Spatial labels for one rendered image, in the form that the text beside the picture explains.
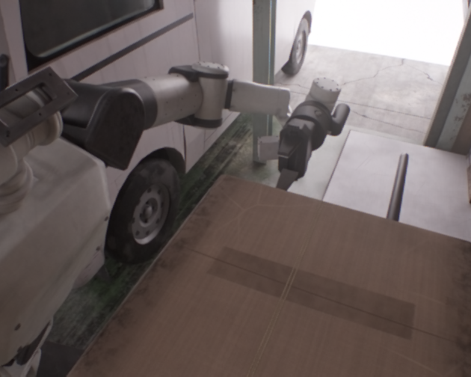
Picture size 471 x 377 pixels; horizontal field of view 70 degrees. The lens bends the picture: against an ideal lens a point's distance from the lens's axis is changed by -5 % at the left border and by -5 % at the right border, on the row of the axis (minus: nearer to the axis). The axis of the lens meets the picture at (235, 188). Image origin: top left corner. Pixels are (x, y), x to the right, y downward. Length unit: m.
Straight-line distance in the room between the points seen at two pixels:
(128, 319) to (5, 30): 0.82
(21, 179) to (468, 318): 0.50
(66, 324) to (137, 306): 1.41
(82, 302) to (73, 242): 1.46
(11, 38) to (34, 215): 0.74
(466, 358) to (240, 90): 0.60
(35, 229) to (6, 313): 0.08
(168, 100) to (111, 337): 0.39
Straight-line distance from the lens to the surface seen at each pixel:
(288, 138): 0.64
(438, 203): 2.23
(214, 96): 0.74
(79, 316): 1.85
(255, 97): 0.78
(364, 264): 0.49
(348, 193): 2.11
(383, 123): 3.03
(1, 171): 0.33
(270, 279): 0.46
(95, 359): 0.44
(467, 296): 0.51
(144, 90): 0.61
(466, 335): 0.48
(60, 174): 0.44
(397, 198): 0.95
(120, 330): 0.44
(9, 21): 1.08
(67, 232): 0.42
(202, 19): 1.79
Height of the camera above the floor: 1.48
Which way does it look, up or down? 42 degrees down
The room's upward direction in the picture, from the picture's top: 3 degrees counter-clockwise
